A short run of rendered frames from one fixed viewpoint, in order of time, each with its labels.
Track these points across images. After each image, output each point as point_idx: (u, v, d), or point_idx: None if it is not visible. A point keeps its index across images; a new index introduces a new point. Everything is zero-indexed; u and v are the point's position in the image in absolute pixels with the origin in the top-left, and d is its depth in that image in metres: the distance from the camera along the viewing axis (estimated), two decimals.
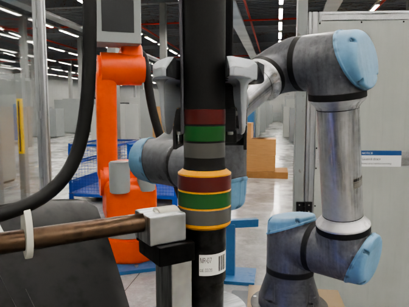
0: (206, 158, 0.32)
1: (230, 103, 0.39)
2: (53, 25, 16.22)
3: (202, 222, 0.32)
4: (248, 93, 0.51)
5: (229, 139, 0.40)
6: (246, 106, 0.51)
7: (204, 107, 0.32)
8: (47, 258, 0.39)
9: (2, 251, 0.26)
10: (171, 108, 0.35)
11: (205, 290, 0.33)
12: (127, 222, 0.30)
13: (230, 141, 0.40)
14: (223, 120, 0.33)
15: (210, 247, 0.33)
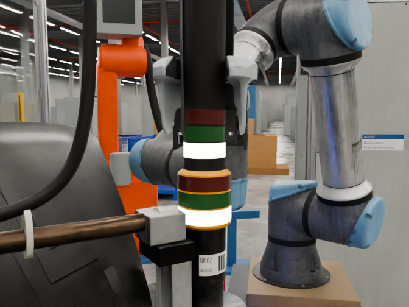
0: (206, 158, 0.32)
1: (230, 103, 0.39)
2: (55, 24, 16.23)
3: (202, 222, 0.32)
4: (248, 94, 0.51)
5: (229, 140, 0.40)
6: (247, 106, 0.51)
7: (204, 107, 0.32)
8: (44, 171, 0.38)
9: (2, 251, 0.26)
10: (171, 108, 0.35)
11: (205, 290, 0.33)
12: (127, 222, 0.30)
13: (230, 141, 0.40)
14: (223, 120, 0.33)
15: (210, 247, 0.33)
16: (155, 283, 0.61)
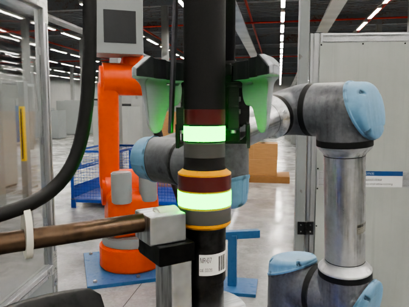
0: (206, 158, 0.32)
1: (233, 101, 0.39)
2: None
3: (202, 222, 0.32)
4: None
5: (232, 138, 0.40)
6: None
7: (204, 107, 0.32)
8: None
9: (2, 251, 0.26)
10: (160, 106, 0.35)
11: (205, 290, 0.33)
12: (127, 222, 0.30)
13: (233, 139, 0.40)
14: (223, 120, 0.33)
15: (210, 247, 0.33)
16: None
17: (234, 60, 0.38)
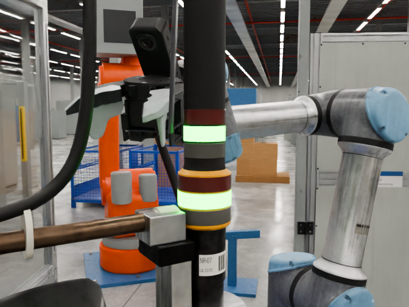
0: (206, 158, 0.32)
1: None
2: None
3: (202, 222, 0.32)
4: None
5: None
6: None
7: (204, 107, 0.32)
8: None
9: (2, 251, 0.26)
10: (100, 121, 0.51)
11: (205, 290, 0.33)
12: (127, 222, 0.30)
13: None
14: (223, 120, 0.33)
15: (210, 247, 0.33)
16: None
17: (157, 83, 0.52)
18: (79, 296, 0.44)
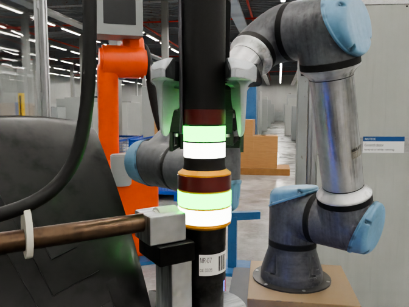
0: (206, 158, 0.32)
1: (227, 105, 0.39)
2: (55, 24, 16.24)
3: (202, 222, 0.32)
4: None
5: (226, 142, 0.40)
6: None
7: (204, 107, 0.32)
8: None
9: (2, 251, 0.26)
10: (169, 109, 0.35)
11: (205, 290, 0.33)
12: (127, 222, 0.30)
13: (227, 143, 0.40)
14: (223, 120, 0.33)
15: (210, 247, 0.33)
16: None
17: None
18: (73, 131, 0.42)
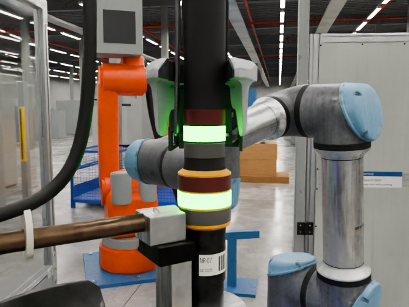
0: (206, 158, 0.32)
1: (226, 104, 0.39)
2: None
3: (202, 222, 0.32)
4: None
5: (224, 141, 0.40)
6: None
7: (204, 107, 0.32)
8: None
9: (2, 251, 0.26)
10: (165, 109, 0.35)
11: (205, 290, 0.33)
12: (127, 222, 0.30)
13: (226, 142, 0.40)
14: (223, 120, 0.33)
15: (210, 247, 0.33)
16: None
17: None
18: (79, 298, 0.44)
